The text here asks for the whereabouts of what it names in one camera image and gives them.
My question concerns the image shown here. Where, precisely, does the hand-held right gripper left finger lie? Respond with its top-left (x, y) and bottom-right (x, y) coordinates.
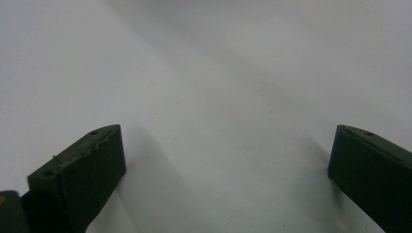
top-left (19, 123), bottom-right (127, 233)

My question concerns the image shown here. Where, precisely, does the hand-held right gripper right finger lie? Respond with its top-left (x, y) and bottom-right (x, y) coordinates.
top-left (326, 124), bottom-right (412, 233)

